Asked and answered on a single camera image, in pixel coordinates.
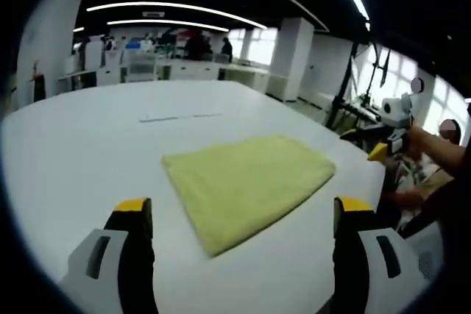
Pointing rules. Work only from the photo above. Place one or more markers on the black tripod stand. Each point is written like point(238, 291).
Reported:
point(346, 89)

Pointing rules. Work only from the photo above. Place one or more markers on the black bin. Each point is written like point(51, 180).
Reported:
point(39, 88)

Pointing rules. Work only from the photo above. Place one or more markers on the ceiling air vent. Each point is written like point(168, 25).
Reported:
point(152, 14)

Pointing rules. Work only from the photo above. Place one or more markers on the yellow grey blue garment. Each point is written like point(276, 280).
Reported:
point(239, 181)

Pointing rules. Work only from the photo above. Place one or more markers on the white mesh chair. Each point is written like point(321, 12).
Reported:
point(423, 255)

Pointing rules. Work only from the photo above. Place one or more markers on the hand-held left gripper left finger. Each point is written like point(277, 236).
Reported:
point(136, 255)

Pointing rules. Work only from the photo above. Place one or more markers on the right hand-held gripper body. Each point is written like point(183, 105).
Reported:
point(397, 115)

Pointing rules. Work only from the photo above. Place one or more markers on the person's right hand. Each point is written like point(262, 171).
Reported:
point(416, 141)

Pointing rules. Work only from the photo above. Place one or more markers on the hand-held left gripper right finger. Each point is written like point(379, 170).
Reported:
point(349, 255)

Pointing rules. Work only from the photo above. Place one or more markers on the black monitor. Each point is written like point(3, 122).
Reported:
point(385, 67)

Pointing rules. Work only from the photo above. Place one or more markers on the white square pillar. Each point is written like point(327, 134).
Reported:
point(292, 60)
point(51, 34)

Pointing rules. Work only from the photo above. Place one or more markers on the white workbench row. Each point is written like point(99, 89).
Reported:
point(184, 71)

